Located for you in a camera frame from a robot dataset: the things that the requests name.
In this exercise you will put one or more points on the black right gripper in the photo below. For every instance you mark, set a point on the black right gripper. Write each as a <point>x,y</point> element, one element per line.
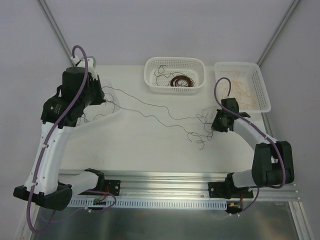
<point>218,122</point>

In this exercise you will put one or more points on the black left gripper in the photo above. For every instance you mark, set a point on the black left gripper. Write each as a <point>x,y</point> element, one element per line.
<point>97,90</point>

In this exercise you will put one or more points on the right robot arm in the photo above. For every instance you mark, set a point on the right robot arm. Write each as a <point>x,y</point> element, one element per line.
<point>272,165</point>

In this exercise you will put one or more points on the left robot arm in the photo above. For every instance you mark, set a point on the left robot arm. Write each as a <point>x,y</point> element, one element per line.
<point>59,118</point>

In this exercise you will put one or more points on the white perforated basket left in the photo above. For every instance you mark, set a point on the white perforated basket left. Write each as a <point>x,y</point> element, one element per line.
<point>98,115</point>

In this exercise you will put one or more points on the white perforated basket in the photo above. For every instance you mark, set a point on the white perforated basket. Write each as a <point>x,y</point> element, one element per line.
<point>98,115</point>
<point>174,75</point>
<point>246,85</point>

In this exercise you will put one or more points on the white perforated basket right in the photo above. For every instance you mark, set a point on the white perforated basket right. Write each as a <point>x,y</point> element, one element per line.
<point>246,85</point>

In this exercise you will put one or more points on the white perforated basket middle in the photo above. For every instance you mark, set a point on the white perforated basket middle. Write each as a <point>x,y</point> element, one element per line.
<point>174,75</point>

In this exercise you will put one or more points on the aluminium mounting rail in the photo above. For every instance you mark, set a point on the aluminium mounting rail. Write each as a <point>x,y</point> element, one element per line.
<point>179,185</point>

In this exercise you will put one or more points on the aluminium frame post left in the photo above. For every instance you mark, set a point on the aluminium frame post left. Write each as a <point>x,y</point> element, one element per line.
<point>56,29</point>

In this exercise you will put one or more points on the aluminium frame post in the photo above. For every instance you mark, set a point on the aluminium frame post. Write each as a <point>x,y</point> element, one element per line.
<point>56,29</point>
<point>294,4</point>

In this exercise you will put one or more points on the white slotted cable duct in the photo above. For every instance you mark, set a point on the white slotted cable duct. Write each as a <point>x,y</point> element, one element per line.
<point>136,203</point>

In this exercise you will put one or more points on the aluminium frame post right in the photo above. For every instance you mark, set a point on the aluminium frame post right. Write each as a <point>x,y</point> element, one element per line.
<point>294,4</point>

